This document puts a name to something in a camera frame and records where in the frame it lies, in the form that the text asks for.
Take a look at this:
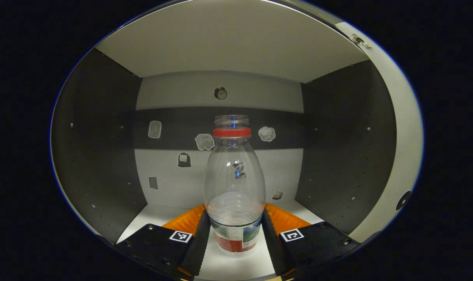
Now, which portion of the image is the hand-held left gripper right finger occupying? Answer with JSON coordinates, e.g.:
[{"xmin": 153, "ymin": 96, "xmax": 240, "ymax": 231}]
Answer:
[{"xmin": 261, "ymin": 202, "xmax": 361, "ymax": 278}]

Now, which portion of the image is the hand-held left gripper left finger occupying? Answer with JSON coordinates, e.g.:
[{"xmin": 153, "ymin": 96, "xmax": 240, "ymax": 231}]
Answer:
[{"xmin": 116, "ymin": 204, "xmax": 212, "ymax": 278}]

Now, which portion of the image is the clear plastic bottle red label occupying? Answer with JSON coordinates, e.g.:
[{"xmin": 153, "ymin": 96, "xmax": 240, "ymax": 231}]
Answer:
[{"xmin": 204, "ymin": 114, "xmax": 266, "ymax": 256}]

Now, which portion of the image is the white cabinet door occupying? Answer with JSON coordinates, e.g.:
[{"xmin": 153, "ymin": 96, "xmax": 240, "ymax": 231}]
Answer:
[{"xmin": 336, "ymin": 21, "xmax": 424, "ymax": 242}]

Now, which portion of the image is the white cabinet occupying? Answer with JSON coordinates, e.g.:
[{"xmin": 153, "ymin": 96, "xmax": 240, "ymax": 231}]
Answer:
[{"xmin": 50, "ymin": 0, "xmax": 397, "ymax": 279}]

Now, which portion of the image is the metal door hinge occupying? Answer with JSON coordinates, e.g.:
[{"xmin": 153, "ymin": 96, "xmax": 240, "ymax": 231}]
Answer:
[{"xmin": 351, "ymin": 34, "xmax": 372, "ymax": 49}]

